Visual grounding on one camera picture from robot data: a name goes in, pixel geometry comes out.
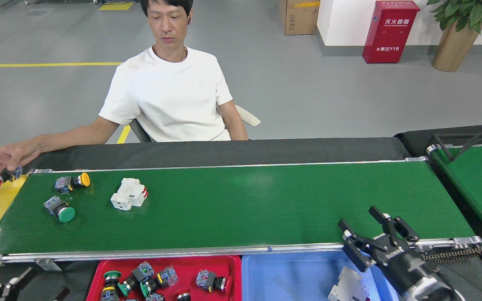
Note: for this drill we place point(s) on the blue plastic bin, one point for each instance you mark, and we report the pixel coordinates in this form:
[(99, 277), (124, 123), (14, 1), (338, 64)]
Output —
[(283, 280)]

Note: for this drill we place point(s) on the brown cardboard box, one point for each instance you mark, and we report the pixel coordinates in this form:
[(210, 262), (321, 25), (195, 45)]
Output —
[(299, 19)]

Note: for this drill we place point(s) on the black metal bracket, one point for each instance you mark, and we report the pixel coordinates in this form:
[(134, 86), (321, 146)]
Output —
[(442, 147)]

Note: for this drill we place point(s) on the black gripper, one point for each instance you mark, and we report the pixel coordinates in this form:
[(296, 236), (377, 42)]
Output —
[(404, 267)]

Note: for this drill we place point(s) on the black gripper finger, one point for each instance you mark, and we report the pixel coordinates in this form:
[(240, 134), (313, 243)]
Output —
[(8, 287)]

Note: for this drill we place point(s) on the red fire extinguisher cabinet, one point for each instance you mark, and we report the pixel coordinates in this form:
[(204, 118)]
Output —
[(391, 37)]

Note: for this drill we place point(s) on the long green conveyor belt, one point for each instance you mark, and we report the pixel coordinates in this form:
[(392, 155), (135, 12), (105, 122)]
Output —
[(245, 200)]

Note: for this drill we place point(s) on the red plastic bin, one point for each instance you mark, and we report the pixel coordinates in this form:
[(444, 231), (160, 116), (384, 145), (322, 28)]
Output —
[(186, 271)]

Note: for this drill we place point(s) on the white circuit breaker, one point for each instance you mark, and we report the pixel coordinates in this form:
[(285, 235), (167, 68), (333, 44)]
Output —
[(349, 286), (128, 194)]

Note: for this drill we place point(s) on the black table cloth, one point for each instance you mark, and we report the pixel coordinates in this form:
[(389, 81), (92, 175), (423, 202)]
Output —
[(266, 148), (412, 138)]

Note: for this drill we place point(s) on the person's right hand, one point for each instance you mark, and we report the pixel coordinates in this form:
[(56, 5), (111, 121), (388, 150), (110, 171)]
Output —
[(13, 156)]

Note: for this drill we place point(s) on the person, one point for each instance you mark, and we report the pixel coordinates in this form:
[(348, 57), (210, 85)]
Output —
[(165, 96)]

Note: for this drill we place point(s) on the person's right forearm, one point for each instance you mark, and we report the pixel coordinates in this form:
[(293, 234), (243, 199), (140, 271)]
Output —
[(65, 140)]

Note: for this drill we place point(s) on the green leafy plant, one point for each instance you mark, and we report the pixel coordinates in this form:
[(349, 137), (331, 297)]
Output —
[(467, 12)]

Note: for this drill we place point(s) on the yellow cap push button switch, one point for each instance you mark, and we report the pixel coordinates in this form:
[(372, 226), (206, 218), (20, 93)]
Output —
[(84, 179)]

